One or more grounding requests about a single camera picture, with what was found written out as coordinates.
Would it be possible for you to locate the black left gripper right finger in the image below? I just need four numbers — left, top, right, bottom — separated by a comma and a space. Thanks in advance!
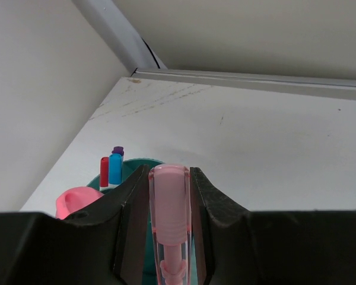
190, 167, 356, 284

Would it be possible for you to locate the purple capped white marker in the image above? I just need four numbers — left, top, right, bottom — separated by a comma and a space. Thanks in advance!
112, 146, 125, 157

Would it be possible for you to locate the red capped white marker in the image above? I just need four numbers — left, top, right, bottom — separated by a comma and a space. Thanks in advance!
99, 157, 109, 189

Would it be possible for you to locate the teal round desk organizer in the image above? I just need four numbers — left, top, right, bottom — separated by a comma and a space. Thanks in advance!
85, 159, 160, 284

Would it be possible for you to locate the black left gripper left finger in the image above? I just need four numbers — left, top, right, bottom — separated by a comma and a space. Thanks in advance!
0, 165, 149, 284

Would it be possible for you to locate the black corner cable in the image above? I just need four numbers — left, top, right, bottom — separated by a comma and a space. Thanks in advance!
133, 37, 167, 74

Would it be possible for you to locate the pink capped clear tube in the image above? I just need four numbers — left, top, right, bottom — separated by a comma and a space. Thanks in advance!
56, 186, 104, 220

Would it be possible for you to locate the pink highlighter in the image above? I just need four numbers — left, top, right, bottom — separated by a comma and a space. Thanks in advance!
148, 164, 192, 285

